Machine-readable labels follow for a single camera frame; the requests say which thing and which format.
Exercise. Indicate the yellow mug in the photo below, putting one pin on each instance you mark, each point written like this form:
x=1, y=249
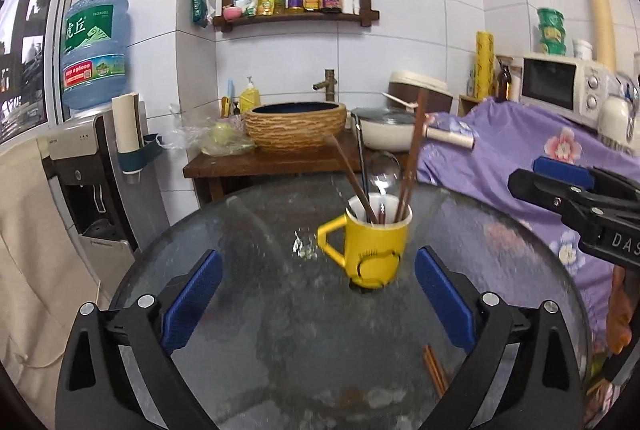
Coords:
x=370, y=245

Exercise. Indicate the white rice paddle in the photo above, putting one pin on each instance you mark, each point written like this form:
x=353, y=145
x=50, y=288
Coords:
x=400, y=100

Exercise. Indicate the brown wooden chopstick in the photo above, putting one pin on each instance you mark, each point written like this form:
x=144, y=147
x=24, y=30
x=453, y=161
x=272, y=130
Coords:
x=439, y=369
x=432, y=372
x=417, y=135
x=405, y=192

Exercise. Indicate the black chopstick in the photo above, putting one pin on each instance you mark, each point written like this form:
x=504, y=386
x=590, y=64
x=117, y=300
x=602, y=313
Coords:
x=361, y=160

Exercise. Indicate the long beige roll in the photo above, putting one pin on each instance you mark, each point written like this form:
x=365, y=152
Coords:
x=600, y=10

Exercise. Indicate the white paper cup stack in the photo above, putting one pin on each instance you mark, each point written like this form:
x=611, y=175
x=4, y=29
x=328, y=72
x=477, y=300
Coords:
x=126, y=123

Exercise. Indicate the brown chopsticks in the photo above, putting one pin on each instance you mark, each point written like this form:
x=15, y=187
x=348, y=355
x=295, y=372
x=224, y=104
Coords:
x=350, y=175

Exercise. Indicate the yellow soap bottle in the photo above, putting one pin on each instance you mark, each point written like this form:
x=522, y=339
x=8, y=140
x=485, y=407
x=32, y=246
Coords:
x=250, y=100

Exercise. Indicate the white lint roller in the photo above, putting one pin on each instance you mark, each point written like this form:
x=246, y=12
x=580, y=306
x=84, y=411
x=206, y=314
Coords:
x=452, y=139

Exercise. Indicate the teal cup holder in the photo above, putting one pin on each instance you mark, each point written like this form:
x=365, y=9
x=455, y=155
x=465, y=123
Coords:
x=142, y=155

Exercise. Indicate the green hanging packet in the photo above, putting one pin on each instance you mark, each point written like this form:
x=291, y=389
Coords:
x=199, y=5

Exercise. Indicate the brown glass bottle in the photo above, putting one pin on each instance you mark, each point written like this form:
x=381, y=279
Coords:
x=504, y=85

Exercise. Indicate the metal spoon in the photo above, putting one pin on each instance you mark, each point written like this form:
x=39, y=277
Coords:
x=384, y=170

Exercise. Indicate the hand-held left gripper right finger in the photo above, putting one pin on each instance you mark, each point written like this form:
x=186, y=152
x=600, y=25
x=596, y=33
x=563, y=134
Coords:
x=445, y=300

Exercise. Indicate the water dispenser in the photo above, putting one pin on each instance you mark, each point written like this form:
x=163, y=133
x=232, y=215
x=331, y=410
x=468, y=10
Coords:
x=75, y=145

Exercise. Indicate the brown white rice cooker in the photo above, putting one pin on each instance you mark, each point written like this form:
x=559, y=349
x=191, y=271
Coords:
x=435, y=93

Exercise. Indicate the white pan with lid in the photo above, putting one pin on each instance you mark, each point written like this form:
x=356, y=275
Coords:
x=385, y=130

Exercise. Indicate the green instant noodle cups stack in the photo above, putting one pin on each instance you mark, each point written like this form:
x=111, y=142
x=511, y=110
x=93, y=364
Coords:
x=551, y=30

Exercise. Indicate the white kettle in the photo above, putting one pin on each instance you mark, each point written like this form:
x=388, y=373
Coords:
x=615, y=120

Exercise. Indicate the purple floral cloth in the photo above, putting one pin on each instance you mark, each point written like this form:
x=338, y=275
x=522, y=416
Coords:
x=500, y=150

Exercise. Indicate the green cabbage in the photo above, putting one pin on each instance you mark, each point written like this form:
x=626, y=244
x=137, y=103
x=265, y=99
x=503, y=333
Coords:
x=223, y=136

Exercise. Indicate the bronze faucet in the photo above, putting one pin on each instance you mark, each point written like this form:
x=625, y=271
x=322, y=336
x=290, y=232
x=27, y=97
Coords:
x=330, y=85

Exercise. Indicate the beige cloth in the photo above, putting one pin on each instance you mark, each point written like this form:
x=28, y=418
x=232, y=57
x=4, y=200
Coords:
x=35, y=260

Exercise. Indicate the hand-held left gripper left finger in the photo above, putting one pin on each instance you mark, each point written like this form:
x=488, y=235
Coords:
x=192, y=300

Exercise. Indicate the clear plastic bag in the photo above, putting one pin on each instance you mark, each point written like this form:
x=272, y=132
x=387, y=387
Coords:
x=190, y=140

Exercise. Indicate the white microwave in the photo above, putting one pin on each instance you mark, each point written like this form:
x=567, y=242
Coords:
x=550, y=83

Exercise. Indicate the yellow roll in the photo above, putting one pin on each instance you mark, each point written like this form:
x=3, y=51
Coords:
x=485, y=65

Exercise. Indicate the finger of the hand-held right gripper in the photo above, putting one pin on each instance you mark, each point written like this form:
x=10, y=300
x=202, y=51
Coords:
x=562, y=170
x=545, y=192

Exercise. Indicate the sliding glass window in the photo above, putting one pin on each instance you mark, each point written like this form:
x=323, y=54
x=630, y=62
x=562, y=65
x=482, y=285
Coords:
x=30, y=60

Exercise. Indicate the blue water bottle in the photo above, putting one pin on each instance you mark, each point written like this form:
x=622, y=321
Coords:
x=95, y=55

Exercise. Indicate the woven basin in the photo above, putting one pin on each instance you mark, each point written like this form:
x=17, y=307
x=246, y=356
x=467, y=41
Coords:
x=295, y=130

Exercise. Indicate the wooden counter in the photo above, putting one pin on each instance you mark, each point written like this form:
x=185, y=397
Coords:
x=280, y=163

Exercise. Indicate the person's right hand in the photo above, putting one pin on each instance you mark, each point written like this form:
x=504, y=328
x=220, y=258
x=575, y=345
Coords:
x=620, y=310

